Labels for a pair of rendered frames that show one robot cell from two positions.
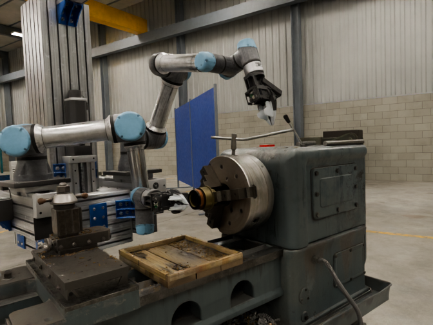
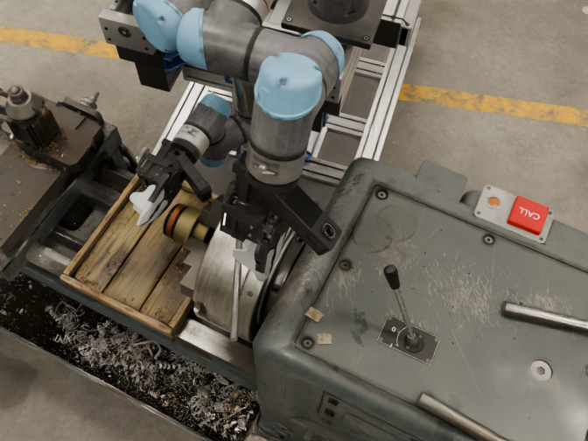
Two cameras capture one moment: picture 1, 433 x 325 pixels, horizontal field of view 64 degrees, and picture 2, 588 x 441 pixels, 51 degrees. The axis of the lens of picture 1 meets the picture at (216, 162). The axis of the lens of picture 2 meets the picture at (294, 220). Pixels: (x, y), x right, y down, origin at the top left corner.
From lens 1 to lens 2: 165 cm
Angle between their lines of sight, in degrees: 74
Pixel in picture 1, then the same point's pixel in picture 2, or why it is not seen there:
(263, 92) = (242, 225)
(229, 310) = (168, 342)
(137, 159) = not seen: hidden behind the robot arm
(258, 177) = (221, 302)
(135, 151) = not seen: hidden behind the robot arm
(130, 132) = (152, 38)
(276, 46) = not seen: outside the picture
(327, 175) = (374, 423)
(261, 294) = (226, 369)
